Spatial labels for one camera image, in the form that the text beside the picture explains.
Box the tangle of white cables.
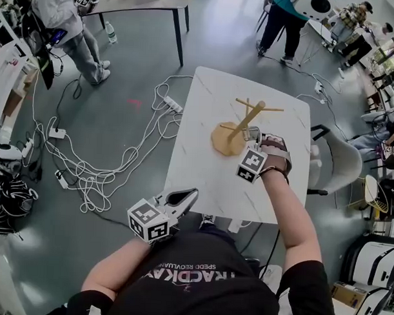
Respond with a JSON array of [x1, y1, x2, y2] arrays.
[[26, 69, 195, 219]]

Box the white headset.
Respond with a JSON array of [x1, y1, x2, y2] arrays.
[[0, 142, 23, 168]]

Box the person's right forearm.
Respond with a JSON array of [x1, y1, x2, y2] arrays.
[[257, 164, 327, 266]]

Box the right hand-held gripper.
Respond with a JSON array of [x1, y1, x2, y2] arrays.
[[235, 125, 270, 185]]

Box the yellow wire chair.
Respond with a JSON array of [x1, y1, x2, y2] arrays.
[[349, 173, 391, 215]]

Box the person's black printed t-shirt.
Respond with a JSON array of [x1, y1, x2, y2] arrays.
[[51, 219, 341, 315]]

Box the white shelf unit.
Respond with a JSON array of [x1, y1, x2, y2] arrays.
[[0, 7, 40, 139]]

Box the person's right hand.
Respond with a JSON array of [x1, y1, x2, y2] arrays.
[[259, 132, 295, 177]]

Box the clear plastic water bottle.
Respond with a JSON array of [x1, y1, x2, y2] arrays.
[[104, 21, 119, 45]]

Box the white round helmet device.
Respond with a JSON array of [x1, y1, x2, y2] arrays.
[[289, 0, 336, 23]]

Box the black floor cable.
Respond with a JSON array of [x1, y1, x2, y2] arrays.
[[256, 50, 345, 96]]

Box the grey shell chair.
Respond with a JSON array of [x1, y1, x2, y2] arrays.
[[307, 123, 364, 198]]

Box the brown cardboard box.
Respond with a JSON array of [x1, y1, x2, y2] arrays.
[[3, 68, 38, 118]]

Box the wooden mug tree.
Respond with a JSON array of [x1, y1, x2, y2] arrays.
[[210, 96, 286, 159]]

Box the person's left forearm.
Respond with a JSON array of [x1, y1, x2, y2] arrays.
[[81, 236, 153, 302]]

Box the grey table with dark legs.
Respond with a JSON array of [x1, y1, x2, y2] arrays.
[[78, 0, 191, 67]]

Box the black and white striped bag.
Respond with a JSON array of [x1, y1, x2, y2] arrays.
[[0, 174, 39, 236]]

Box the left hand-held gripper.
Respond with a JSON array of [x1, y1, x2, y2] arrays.
[[126, 185, 200, 245]]

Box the black backpack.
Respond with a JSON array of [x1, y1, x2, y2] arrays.
[[19, 13, 58, 90]]

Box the white and black case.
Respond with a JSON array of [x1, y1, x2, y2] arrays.
[[339, 232, 394, 315]]

